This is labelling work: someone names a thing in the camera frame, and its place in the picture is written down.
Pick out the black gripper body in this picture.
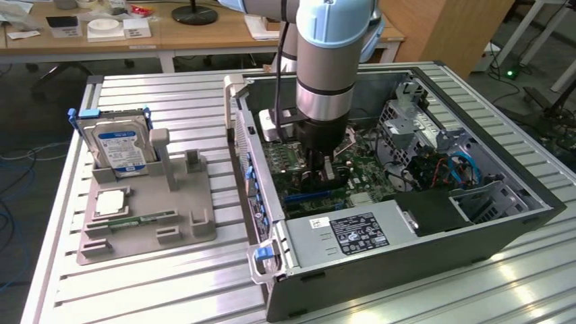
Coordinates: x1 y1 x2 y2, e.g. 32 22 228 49
296 119 351 158

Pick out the black graphics card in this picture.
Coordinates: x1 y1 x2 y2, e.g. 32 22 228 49
279 167 355 196

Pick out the CPU socket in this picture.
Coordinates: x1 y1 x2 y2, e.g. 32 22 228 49
291 141 312 167

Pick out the metal socket cover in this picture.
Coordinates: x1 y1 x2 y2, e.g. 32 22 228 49
335 125 361 156

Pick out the green motherboard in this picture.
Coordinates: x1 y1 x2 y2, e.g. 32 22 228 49
253 111 401 219

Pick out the blue expansion slot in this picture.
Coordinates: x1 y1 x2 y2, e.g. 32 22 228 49
283 192 331 205

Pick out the metal disk bay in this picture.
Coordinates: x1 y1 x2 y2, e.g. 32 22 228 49
451 180 532 225
376 99 440 159

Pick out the grey power supply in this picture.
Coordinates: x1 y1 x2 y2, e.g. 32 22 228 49
273 198 423 268

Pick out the black plastic shroud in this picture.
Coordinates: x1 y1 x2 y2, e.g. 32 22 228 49
395 187 476 237

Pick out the white paper stack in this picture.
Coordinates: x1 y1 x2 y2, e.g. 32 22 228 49
244 15 283 41

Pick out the open black PC case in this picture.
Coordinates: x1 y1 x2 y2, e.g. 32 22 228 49
223 65 568 323

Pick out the grey parts rack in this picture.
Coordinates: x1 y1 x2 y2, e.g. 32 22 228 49
75 128 217 267

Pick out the green RAM stick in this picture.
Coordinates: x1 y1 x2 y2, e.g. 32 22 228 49
105 211 176 229

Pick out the wooden cabinet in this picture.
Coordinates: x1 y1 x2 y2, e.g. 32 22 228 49
391 0 516 78

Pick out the hard disk in blue caddy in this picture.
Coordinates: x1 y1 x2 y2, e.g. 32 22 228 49
67 106 159 179

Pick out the black round stand base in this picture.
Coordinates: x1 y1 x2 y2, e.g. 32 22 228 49
171 0 220 25

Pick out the silver CPU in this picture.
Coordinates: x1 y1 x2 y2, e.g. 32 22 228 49
93 190 129 216

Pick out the small white box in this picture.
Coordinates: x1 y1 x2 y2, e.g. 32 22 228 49
121 18 152 39

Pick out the white round dish box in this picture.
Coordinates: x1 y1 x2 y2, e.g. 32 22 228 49
87 18 127 43

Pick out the black office chair base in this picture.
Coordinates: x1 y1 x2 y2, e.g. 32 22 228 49
27 59 136 99

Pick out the white box black lid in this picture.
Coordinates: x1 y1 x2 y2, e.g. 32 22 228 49
45 16 84 38

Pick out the white paper note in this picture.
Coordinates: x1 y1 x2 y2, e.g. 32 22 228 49
7 29 41 40

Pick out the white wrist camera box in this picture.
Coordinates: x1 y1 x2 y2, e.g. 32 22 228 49
256 108 300 142

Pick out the black camera cable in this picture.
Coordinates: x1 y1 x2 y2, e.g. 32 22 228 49
275 0 293 142

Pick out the orange wire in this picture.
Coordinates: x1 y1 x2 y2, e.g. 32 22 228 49
429 157 451 189

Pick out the blue wire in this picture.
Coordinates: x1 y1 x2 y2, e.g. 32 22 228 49
449 151 485 186

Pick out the wooden desk white frame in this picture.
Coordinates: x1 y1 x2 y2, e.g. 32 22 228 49
157 0 405 74
0 0 163 65

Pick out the white table frame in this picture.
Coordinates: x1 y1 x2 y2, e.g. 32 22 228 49
495 0 576 92

